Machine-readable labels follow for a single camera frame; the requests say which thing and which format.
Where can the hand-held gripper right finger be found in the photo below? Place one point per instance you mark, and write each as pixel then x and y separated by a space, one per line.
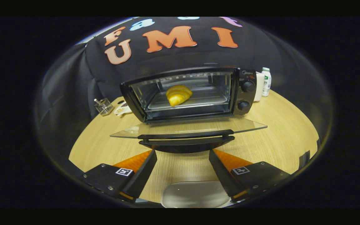
pixel 225 176

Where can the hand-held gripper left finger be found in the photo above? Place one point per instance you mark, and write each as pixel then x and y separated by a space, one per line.
pixel 139 176

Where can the black toaster oven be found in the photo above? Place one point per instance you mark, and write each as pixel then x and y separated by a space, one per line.
pixel 245 93

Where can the golden croissant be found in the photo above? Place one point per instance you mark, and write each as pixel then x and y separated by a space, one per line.
pixel 178 94

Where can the clear glass plate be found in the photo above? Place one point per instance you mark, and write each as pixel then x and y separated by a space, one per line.
pixel 195 195

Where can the white printed snack packet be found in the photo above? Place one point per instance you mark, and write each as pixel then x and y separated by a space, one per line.
pixel 122 109

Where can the white box appliance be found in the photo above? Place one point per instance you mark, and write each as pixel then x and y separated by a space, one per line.
pixel 259 87

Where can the small white bottle green label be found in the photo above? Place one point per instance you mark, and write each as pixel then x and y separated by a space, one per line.
pixel 266 82

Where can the black backdrop cloth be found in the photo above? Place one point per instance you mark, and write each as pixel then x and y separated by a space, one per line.
pixel 277 59

